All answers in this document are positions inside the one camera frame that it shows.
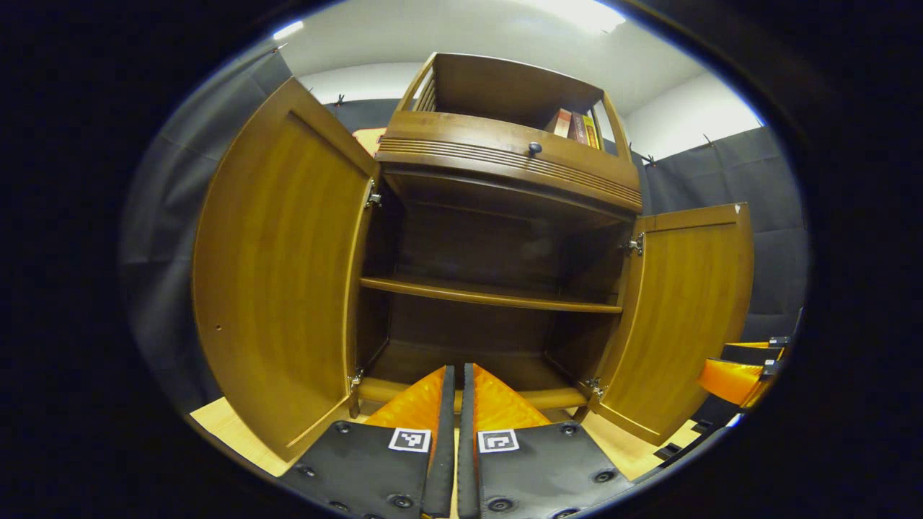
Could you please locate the black backdrop cloth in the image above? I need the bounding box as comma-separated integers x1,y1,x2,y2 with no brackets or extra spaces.
119,47,808,415

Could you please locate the wooden drawer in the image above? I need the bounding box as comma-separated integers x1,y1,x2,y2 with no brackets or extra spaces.
375,110,644,213

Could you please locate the large ceiling light panel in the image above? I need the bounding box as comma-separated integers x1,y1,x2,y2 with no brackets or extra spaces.
530,0,628,33

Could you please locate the wooden inner shelf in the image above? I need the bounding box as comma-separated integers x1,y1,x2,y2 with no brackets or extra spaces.
359,276,624,314

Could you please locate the wooden double-door shoe cabinet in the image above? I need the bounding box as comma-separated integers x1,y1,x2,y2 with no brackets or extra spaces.
191,52,756,462

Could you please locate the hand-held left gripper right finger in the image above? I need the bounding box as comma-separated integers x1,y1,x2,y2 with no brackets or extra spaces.
457,363,635,519

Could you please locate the wooden shoe cabinet door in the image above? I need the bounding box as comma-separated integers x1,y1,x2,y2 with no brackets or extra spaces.
192,77,381,462
588,203,756,446

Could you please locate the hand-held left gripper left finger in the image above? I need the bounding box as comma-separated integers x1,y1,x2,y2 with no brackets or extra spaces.
278,364,456,519

